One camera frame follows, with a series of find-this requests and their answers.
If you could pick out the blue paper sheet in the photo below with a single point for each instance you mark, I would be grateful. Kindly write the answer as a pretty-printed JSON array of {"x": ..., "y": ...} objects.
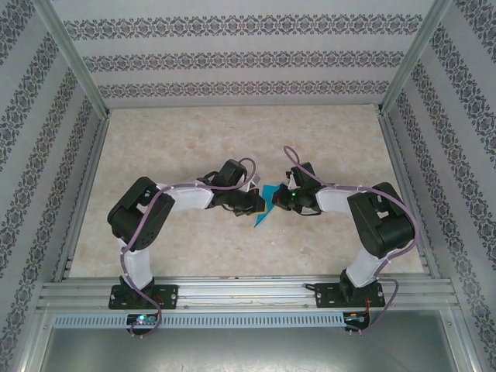
[{"x": 270, "y": 191}]

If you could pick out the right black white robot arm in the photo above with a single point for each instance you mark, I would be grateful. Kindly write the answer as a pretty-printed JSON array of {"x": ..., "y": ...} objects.
[{"x": 387, "y": 224}]

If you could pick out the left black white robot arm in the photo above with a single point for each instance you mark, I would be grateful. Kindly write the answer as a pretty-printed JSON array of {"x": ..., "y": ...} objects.
[{"x": 190, "y": 199}]

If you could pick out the metal sheet tray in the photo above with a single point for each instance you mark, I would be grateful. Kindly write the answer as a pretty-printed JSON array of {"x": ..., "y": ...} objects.
[{"x": 248, "y": 350}]

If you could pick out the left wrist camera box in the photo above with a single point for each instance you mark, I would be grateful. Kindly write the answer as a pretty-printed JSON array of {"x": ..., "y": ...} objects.
[{"x": 255, "y": 182}]

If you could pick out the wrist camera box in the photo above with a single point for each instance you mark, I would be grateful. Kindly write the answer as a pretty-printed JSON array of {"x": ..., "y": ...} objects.
[
  {"x": 255, "y": 182},
  {"x": 290, "y": 179}
]

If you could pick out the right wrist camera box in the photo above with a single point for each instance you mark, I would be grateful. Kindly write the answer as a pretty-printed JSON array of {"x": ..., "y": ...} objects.
[{"x": 290, "y": 179}]

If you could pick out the aluminium mounting rail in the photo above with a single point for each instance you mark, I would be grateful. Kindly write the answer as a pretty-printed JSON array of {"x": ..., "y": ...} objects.
[{"x": 248, "y": 296}]

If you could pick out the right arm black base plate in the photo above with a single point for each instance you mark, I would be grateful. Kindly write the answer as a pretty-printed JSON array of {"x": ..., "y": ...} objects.
[{"x": 329, "y": 296}]

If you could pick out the aluminium table side rail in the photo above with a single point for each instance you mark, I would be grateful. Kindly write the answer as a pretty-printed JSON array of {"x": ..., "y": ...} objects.
[
  {"x": 403, "y": 166},
  {"x": 91, "y": 166}
]

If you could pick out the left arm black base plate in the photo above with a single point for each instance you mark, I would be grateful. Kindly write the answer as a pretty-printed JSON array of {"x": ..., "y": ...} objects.
[{"x": 170, "y": 296}]

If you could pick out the aluminium frame post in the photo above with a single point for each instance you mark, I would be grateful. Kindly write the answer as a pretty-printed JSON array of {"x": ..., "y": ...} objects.
[
  {"x": 77, "y": 66},
  {"x": 410, "y": 66}
]

